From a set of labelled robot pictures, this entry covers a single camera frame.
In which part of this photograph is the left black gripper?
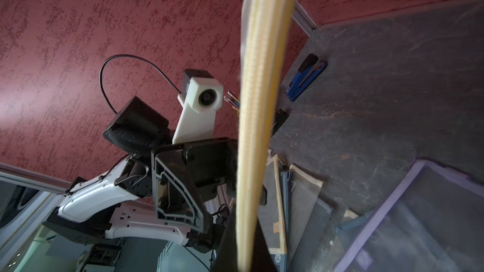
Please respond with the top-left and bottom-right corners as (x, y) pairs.
(151, 138), (238, 233)

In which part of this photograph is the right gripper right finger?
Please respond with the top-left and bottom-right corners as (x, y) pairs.
(251, 221), (277, 272)

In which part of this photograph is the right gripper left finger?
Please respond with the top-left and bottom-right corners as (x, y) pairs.
(210, 205), (238, 272)

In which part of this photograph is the purple mesh pouch back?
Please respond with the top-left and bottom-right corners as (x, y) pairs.
(334, 160), (483, 271)

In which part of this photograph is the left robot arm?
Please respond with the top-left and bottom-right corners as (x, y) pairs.
(45, 69), (237, 253)

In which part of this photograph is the beige trim mesh pouch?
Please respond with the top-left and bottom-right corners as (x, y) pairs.
(258, 155), (287, 255)

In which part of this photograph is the dark blue mesh pouch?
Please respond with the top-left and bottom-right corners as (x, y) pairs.
(280, 169), (334, 271)

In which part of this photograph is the beige pouch far left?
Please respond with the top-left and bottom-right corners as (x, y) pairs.
(288, 164), (323, 261)

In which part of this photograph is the coloured pencils bundle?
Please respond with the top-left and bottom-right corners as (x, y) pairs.
(224, 91), (241, 112)

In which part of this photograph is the blue stapler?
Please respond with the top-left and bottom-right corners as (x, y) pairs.
(286, 54), (328, 102)

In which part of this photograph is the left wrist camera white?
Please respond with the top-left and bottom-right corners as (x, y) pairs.
(172, 69), (224, 144)

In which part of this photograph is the aluminium front rail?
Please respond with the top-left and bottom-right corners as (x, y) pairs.
(1, 163), (70, 268)

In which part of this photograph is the left aluminium corner post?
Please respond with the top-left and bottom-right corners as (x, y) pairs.
(292, 1), (318, 37)

